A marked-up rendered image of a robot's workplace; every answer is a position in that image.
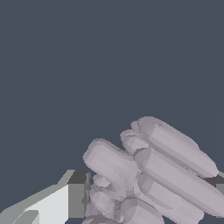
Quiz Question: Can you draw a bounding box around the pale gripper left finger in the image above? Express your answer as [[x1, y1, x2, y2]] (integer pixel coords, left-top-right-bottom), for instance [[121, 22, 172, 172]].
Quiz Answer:
[[0, 169, 92, 224]]

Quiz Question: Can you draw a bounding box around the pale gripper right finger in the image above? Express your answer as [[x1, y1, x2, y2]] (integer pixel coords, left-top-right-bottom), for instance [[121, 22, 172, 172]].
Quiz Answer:
[[206, 171, 224, 196]]

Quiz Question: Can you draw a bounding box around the pale mauve lumpy object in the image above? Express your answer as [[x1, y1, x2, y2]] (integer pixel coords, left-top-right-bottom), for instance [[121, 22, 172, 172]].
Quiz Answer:
[[81, 115, 224, 224]]

